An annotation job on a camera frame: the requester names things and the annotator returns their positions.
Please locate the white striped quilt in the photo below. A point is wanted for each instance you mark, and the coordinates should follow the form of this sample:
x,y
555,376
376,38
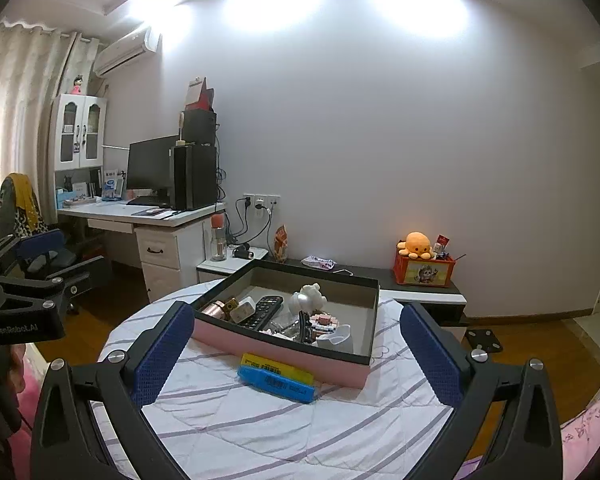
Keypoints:
x,y
280,435

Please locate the pink block toy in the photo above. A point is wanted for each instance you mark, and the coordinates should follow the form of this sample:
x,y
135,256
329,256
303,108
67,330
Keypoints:
x,y
324,322

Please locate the white desk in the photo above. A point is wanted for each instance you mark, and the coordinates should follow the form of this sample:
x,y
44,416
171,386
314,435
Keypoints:
x,y
165,250

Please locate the round copper mirror tin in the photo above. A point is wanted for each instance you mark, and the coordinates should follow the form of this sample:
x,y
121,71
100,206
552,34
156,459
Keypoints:
x,y
215,311

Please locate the red storage crate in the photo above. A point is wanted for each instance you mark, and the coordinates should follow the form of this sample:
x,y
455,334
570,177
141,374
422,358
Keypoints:
x,y
425,272

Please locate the yellow packet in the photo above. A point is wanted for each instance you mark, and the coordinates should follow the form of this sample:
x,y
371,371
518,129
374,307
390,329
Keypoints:
x,y
275,367

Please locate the white nightstand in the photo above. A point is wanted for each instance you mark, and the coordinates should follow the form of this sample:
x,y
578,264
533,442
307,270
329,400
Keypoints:
x,y
215,270

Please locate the white air conditioner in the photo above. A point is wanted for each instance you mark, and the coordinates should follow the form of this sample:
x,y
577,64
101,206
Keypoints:
x,y
125,52

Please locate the white wall socket panel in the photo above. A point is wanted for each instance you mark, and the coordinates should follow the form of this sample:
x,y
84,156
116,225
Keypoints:
x,y
261,201

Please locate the mouse pad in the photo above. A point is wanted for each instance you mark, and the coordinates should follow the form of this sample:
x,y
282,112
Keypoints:
x,y
152,213

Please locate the black speaker box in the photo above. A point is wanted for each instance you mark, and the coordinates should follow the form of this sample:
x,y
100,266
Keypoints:
x,y
200,127

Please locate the crumpled snack packet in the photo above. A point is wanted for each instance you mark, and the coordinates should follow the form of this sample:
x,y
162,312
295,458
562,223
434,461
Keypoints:
x,y
318,261

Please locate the black computer tower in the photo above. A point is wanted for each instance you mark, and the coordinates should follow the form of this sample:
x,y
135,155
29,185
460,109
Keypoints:
x,y
195,180

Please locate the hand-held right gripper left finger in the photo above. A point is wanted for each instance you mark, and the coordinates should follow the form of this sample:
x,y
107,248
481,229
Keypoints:
x,y
162,355

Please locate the red cardboard box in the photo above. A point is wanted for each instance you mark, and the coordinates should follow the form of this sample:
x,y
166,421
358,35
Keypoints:
x,y
200,97

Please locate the white figurine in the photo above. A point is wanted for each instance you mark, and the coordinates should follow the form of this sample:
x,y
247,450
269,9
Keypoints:
x,y
307,300

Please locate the cream small device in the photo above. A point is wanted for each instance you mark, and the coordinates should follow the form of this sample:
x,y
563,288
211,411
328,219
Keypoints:
x,y
181,127

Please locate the black office chair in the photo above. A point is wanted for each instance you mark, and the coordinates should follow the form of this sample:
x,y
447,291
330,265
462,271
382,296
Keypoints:
x,y
10,220

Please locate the water bottle orange cap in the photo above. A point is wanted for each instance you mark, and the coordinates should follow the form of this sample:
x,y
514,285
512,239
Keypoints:
x,y
218,240

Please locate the orange snack bag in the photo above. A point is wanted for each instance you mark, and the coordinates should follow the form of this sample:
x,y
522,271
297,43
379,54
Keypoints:
x,y
281,245

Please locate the black floor scale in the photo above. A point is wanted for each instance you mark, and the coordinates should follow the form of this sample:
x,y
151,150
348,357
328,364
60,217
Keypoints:
x,y
482,340

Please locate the white cup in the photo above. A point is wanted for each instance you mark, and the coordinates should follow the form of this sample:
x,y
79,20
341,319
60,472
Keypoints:
x,y
337,342

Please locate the dark low cabinet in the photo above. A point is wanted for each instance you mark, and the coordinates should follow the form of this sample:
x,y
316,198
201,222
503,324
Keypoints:
x,y
420,295

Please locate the clear plastic item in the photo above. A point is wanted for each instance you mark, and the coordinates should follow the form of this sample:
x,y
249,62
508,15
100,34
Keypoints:
x,y
284,325

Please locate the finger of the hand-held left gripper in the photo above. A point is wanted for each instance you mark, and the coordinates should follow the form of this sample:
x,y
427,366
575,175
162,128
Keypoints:
x,y
40,245
72,267

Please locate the beige curtain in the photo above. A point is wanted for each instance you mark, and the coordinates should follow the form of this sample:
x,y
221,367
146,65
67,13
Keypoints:
x,y
15,110

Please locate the black keyboard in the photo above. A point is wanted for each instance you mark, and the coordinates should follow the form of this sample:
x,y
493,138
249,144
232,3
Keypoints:
x,y
147,201

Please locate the white hutch cabinet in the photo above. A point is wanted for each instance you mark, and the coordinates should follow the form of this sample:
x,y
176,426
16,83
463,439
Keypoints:
x,y
80,135

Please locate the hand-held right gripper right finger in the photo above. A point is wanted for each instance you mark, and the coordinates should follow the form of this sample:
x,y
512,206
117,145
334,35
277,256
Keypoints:
x,y
430,355

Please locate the black remote control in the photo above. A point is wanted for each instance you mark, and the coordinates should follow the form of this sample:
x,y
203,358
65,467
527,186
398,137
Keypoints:
x,y
262,310

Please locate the black computer monitor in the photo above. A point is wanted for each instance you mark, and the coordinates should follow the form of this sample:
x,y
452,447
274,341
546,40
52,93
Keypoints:
x,y
150,165

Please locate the small doll pink dress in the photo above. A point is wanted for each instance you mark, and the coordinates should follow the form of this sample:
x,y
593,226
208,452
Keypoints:
x,y
78,85

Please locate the orange octopus plush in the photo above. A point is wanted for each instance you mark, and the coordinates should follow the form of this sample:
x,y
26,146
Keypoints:
x,y
416,245

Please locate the blue white box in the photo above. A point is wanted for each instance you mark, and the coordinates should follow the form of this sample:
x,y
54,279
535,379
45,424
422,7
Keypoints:
x,y
111,186

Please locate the black slim object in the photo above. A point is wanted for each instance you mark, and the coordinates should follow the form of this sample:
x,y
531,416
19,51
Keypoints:
x,y
304,327

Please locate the red card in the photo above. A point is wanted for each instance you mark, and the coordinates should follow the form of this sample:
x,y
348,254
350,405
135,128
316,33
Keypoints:
x,y
443,242

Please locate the yellow cloth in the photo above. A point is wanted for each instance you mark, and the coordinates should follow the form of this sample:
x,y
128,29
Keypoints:
x,y
25,200

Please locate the small black device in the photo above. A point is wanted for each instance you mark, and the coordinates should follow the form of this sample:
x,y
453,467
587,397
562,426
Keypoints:
x,y
242,251

